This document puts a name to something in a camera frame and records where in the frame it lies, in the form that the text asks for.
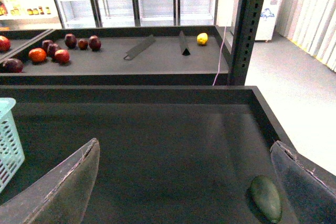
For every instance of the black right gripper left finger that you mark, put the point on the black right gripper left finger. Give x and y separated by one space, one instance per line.
60 196

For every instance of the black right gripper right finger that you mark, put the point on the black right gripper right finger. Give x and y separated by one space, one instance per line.
310 189

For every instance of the light blue plastic shopping basket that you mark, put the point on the light blue plastic shopping basket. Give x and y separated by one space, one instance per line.
12 154

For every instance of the red yellow apple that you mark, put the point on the red yellow apple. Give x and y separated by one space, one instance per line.
5 44

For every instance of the dark red apple front left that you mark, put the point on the dark red apple front left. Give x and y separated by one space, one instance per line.
13 65

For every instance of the red apple in pile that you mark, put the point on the red apple in pile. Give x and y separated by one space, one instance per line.
62 56

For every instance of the dark red apple back left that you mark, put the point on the dark red apple back left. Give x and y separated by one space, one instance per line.
45 44

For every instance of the small dark red apple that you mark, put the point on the small dark red apple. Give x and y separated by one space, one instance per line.
82 44

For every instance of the dark red apple right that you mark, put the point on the dark red apple right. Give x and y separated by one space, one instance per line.
94 43

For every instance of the green avocado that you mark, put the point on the green avocado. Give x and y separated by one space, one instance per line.
266 197

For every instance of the black lower produce tray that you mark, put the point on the black lower produce tray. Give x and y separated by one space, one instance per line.
167 154

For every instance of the black produce tray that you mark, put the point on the black produce tray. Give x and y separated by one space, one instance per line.
160 64
167 154

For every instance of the orange fruit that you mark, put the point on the orange fruit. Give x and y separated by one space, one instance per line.
37 55

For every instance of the black shelf divider left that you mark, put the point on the black shelf divider left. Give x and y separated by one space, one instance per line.
140 47

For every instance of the black shelf divider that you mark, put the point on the black shelf divider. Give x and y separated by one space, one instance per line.
183 44
140 47

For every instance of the white blue chest freezer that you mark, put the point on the white blue chest freezer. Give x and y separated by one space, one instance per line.
267 21

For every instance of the black upper produce tray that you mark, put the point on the black upper produce tray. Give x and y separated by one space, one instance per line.
160 64

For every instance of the yellow lemon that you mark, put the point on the yellow lemon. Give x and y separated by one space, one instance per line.
202 39

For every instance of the small jars on shelf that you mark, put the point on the small jars on shelf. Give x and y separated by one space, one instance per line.
39 11

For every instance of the black shelf divider right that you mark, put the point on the black shelf divider right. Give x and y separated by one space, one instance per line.
183 44

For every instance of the black perforated rack post corner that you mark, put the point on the black perforated rack post corner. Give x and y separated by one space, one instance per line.
246 25

